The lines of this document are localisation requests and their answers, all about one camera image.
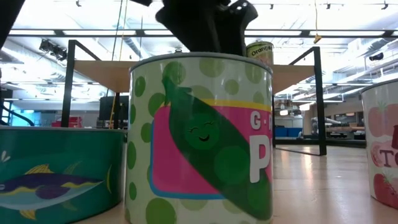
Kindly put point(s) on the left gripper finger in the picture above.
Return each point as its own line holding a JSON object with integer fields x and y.
{"x": 192, "y": 25}
{"x": 236, "y": 25}

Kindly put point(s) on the tall oranges can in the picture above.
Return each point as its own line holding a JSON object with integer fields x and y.
{"x": 260, "y": 53}

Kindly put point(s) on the short tomato can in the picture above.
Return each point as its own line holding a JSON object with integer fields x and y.
{"x": 382, "y": 140}

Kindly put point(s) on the wooden shelf with black legs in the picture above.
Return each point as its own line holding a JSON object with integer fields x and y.
{"x": 102, "y": 74}

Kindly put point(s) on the short green peas can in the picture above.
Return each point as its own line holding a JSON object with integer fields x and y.
{"x": 199, "y": 140}

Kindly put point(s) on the blue storage bins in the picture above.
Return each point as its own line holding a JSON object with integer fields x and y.
{"x": 287, "y": 131}

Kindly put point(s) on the black monitor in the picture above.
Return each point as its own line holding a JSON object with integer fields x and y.
{"x": 105, "y": 109}

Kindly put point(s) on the small black ceiling device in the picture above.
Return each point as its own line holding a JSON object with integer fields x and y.
{"x": 376, "y": 56}

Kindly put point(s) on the red crate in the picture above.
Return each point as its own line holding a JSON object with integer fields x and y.
{"x": 71, "y": 122}

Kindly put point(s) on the short teal tuna can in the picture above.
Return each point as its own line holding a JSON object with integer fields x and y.
{"x": 62, "y": 174}

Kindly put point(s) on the black metal table frame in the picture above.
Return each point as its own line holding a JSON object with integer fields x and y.
{"x": 342, "y": 143}

